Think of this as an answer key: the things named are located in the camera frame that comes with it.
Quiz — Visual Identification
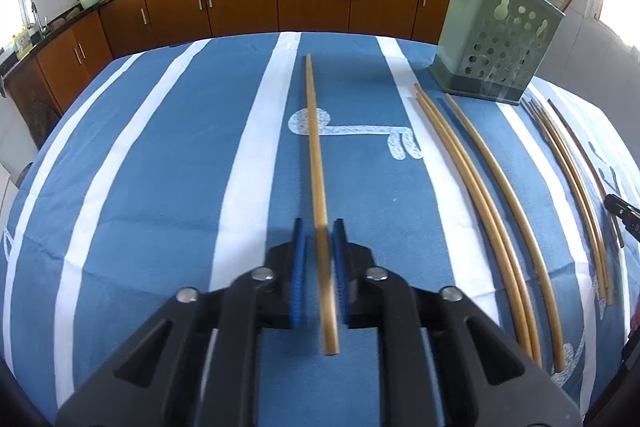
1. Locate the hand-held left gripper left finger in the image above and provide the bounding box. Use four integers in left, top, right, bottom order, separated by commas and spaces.
55, 218, 308, 427

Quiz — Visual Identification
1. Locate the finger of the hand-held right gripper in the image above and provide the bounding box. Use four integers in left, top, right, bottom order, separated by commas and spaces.
603, 194, 640, 239

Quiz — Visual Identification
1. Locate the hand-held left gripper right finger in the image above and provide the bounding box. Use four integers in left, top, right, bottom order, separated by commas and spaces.
333, 218, 584, 427

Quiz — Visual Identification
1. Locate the green perforated utensil holder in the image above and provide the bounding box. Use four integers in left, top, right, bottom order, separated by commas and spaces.
430, 0, 567, 106

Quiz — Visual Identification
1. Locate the blue white striped tablecloth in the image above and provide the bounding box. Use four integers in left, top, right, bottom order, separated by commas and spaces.
0, 32, 640, 427

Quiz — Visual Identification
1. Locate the yellow detergent bottle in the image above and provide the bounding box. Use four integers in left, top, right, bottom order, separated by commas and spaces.
12, 32, 34, 60

